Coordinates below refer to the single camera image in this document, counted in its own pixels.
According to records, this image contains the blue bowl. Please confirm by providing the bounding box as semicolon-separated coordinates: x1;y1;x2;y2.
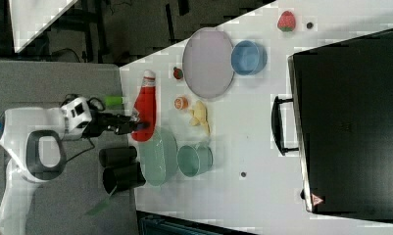
231;40;268;75

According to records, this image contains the red strawberry toy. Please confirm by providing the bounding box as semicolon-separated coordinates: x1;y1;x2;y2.
277;11;296;32

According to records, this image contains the red plush ketchup bottle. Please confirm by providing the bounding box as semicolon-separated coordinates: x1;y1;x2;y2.
131;70;157;142

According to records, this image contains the green oval strainer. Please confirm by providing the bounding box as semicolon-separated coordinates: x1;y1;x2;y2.
138;126;178;187

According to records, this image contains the black cylinder cup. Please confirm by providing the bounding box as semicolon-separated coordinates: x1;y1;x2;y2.
99;146;137;167
103;163;146;194

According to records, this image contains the black toaster oven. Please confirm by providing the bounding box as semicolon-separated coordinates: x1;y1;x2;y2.
271;28;393;223

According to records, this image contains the blue crate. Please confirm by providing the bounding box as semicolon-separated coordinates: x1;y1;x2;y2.
139;215;251;235

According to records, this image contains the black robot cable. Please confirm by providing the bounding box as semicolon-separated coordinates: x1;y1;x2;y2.
62;93;106;164

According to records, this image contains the light green cup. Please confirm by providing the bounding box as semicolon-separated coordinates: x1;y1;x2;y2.
177;142;213;177

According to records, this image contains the purple round plate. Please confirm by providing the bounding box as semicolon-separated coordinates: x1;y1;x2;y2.
182;27;234;99

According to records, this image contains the lower black cylinder cup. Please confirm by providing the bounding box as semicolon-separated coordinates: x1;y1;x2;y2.
103;163;146;194

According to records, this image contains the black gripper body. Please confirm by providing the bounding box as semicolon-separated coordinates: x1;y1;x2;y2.
81;112;132;138

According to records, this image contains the orange slice toy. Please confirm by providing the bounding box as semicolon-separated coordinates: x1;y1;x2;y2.
173;96;189;110

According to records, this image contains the peeled banana toy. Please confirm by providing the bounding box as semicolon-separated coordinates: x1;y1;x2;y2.
189;101;211;136

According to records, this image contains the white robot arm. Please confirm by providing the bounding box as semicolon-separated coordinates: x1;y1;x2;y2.
0;96;149;235

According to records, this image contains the upper black cylinder cup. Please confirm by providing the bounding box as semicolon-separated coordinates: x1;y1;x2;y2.
99;146;137;167

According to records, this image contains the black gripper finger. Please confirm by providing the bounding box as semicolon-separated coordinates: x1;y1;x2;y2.
130;122;149;131

